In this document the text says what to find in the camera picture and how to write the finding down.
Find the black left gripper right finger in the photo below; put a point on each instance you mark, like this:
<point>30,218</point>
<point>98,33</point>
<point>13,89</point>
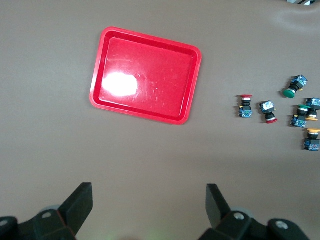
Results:
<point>216,207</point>

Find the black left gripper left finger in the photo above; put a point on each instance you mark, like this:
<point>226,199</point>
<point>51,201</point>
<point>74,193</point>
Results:
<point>77,207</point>

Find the red push button switch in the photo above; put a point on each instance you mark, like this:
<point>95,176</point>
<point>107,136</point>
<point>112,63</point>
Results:
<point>245,110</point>
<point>267,107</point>

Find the yellow push button switch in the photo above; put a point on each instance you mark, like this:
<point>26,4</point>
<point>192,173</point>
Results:
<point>312,144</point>
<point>313,102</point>

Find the brown table mat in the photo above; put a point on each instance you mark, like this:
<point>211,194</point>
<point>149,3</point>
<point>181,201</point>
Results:
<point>160,155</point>

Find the red plastic tray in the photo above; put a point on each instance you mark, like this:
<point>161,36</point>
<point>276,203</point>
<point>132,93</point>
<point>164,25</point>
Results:
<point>162,100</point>

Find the green push button switch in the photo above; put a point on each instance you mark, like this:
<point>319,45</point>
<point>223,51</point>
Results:
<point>298,82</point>
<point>298,121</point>

